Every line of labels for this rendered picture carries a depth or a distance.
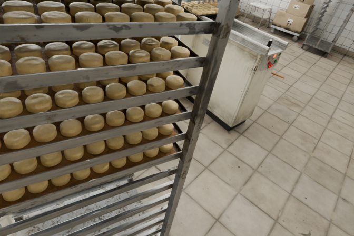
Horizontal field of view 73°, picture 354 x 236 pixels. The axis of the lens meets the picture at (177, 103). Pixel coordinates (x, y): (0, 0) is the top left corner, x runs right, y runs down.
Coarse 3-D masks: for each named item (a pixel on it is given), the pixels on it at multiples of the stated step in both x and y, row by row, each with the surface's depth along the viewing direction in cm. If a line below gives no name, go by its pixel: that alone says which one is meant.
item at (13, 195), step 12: (168, 144) 84; (132, 156) 77; (144, 156) 81; (156, 156) 82; (96, 168) 72; (108, 168) 74; (120, 168) 75; (48, 180) 68; (60, 180) 67; (72, 180) 69; (84, 180) 70; (12, 192) 62; (24, 192) 64; (36, 192) 64; (48, 192) 65; (0, 204) 61; (12, 204) 61
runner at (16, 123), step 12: (144, 96) 59; (156, 96) 61; (168, 96) 63; (180, 96) 65; (72, 108) 50; (84, 108) 52; (96, 108) 54; (108, 108) 55; (120, 108) 57; (0, 120) 44; (12, 120) 46; (24, 120) 47; (36, 120) 48; (48, 120) 49; (60, 120) 51; (0, 132) 46
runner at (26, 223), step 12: (144, 180) 81; (156, 180) 85; (108, 192) 75; (120, 192) 78; (72, 204) 73; (84, 204) 73; (36, 216) 69; (48, 216) 68; (0, 228) 65; (12, 228) 63; (24, 228) 66
